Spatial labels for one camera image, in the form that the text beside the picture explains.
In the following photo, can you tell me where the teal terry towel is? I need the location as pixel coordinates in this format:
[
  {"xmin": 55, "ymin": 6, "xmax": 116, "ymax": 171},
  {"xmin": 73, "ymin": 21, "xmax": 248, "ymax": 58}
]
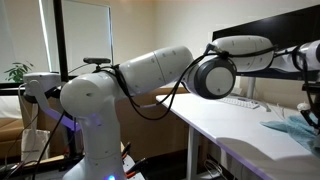
[{"xmin": 261, "ymin": 115, "xmax": 320, "ymax": 158}]

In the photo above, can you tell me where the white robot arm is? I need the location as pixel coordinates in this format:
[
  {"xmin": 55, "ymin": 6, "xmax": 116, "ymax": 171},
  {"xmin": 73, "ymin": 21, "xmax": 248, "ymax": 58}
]
[{"xmin": 60, "ymin": 35, "xmax": 319, "ymax": 180}]

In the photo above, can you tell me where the small white round figurine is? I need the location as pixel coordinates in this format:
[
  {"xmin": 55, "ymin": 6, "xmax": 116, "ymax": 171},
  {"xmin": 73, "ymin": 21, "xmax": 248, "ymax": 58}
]
[{"xmin": 297, "ymin": 102, "xmax": 311, "ymax": 111}]

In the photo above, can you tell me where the white keyboard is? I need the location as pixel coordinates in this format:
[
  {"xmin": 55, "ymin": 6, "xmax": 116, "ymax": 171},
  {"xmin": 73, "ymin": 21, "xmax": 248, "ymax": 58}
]
[{"xmin": 219, "ymin": 97, "xmax": 259, "ymax": 109}]

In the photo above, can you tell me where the large black monitor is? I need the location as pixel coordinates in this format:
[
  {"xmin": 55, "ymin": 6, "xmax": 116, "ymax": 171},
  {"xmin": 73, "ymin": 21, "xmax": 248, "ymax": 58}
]
[{"xmin": 212, "ymin": 3, "xmax": 320, "ymax": 81}]

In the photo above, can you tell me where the white desk leg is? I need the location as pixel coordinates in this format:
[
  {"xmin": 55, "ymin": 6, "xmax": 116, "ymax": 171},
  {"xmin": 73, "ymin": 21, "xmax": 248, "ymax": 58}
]
[{"xmin": 186, "ymin": 126, "xmax": 199, "ymax": 180}]

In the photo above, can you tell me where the black vertical pole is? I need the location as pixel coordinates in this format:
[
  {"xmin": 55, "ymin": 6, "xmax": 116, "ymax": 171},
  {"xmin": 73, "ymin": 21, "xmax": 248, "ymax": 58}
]
[{"xmin": 53, "ymin": 0, "xmax": 76, "ymax": 157}]

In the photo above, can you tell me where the white tote bag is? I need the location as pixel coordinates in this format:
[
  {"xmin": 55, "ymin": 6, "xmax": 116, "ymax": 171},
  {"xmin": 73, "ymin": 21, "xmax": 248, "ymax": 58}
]
[{"xmin": 21, "ymin": 129, "xmax": 50, "ymax": 162}]

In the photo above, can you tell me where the green potted plant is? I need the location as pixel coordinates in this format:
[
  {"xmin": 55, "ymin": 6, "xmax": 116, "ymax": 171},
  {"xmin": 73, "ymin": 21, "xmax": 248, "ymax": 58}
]
[{"xmin": 5, "ymin": 62, "xmax": 34, "ymax": 83}]

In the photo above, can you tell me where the white cable on table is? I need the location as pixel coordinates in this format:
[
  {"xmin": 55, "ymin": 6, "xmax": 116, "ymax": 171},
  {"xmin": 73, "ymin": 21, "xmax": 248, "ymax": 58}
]
[{"xmin": 259, "ymin": 101, "xmax": 288, "ymax": 121}]

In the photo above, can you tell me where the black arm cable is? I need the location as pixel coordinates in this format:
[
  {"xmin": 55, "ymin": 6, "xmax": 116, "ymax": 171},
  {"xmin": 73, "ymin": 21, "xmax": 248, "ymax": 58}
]
[{"xmin": 31, "ymin": 43, "xmax": 320, "ymax": 180}]

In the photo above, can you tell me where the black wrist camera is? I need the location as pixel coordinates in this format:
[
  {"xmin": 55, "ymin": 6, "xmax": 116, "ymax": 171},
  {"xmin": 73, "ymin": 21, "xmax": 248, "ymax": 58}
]
[{"xmin": 83, "ymin": 57, "xmax": 111, "ymax": 65}]

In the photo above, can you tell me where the white camera stand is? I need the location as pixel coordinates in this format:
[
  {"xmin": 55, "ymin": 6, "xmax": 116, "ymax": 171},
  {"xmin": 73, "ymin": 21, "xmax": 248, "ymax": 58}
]
[{"xmin": 23, "ymin": 72, "xmax": 80, "ymax": 131}]

